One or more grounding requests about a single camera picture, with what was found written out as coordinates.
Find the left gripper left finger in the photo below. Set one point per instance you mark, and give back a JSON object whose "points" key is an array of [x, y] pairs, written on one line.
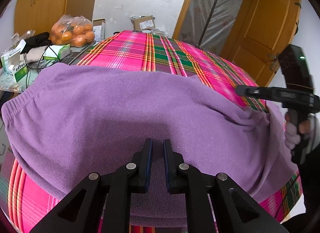
{"points": [[101, 203]]}

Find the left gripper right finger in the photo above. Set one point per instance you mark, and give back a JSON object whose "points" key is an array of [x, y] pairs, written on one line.
{"points": [[214, 203]]}

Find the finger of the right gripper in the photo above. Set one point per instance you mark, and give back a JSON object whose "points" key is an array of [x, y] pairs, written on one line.
{"points": [[265, 93]]}

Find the purple knit sweater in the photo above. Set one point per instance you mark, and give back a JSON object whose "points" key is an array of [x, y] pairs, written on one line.
{"points": [[76, 120]]}

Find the folding side table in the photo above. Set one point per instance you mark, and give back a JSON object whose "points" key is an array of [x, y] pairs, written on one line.
{"points": [[8, 84]]}

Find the right hand white glove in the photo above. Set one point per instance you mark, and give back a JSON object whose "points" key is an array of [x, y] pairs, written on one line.
{"points": [[308, 129]]}

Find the pink plaid bed cover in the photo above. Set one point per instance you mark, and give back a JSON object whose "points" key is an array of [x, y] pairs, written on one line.
{"points": [[25, 203]]}

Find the wooden door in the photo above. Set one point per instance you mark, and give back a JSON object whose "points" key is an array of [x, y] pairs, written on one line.
{"points": [[261, 31]]}

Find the plastic covered doorway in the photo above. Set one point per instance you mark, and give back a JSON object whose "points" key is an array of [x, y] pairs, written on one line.
{"points": [[208, 23]]}

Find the green white medicine box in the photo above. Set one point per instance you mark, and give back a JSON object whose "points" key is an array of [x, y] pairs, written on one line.
{"points": [[18, 71]]}

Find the cardboard box with label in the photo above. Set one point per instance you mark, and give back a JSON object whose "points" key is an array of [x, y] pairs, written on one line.
{"points": [[142, 22]]}

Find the black folded cloth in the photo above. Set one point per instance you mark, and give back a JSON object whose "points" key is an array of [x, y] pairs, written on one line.
{"points": [[42, 39]]}

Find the bag of oranges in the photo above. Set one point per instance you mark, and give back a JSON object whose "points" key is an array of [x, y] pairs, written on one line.
{"points": [[75, 31]]}

